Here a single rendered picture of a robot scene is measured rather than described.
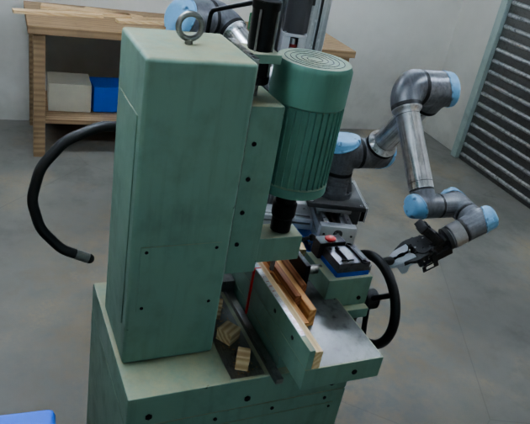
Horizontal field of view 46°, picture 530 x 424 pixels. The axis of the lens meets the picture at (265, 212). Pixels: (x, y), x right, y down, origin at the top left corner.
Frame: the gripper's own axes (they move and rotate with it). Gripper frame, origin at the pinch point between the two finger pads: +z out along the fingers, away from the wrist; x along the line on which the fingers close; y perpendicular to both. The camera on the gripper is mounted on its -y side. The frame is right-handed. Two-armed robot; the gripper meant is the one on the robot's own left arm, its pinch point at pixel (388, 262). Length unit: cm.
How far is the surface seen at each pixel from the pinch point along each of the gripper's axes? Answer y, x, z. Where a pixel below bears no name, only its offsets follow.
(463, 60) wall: 164, 301, -210
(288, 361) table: -20, -30, 39
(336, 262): -20.5, -9.6, 17.1
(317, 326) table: -17.8, -23.2, 29.3
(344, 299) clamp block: -10.2, -13.1, 18.7
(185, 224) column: -58, -15, 46
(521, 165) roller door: 198, 195, -187
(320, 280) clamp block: -16.5, -9.0, 22.5
